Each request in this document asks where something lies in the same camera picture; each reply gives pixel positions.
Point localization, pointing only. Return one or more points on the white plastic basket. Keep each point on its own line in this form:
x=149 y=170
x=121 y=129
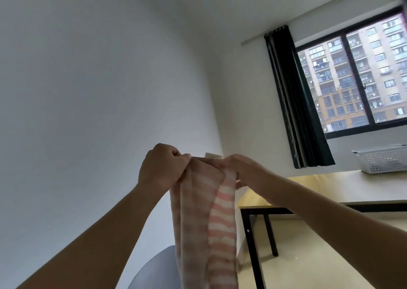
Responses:
x=381 y=160

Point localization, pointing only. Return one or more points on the black framed window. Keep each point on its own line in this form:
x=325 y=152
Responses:
x=356 y=76

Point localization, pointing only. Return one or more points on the grey plastic chair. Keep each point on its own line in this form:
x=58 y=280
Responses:
x=155 y=269

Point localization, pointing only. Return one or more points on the white curtain rod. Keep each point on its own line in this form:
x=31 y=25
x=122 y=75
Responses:
x=318 y=9

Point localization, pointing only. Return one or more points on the person's left forearm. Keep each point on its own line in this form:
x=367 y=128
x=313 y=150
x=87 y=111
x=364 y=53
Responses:
x=95 y=234

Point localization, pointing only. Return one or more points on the wide dark curtain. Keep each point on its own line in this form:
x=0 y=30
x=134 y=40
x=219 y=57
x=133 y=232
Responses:
x=297 y=101

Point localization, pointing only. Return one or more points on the pink white striped towel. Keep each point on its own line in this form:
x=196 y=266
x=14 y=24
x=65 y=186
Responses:
x=203 y=222

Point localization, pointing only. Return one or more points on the wooden table with black legs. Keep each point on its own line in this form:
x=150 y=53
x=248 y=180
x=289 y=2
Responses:
x=334 y=184

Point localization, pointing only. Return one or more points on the person's right hand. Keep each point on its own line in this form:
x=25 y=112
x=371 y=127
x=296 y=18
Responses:
x=251 y=174

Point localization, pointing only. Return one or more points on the person's left hand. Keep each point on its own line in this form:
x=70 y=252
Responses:
x=160 y=168

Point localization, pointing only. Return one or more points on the person's right forearm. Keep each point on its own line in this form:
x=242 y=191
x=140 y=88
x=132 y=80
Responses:
x=343 y=225

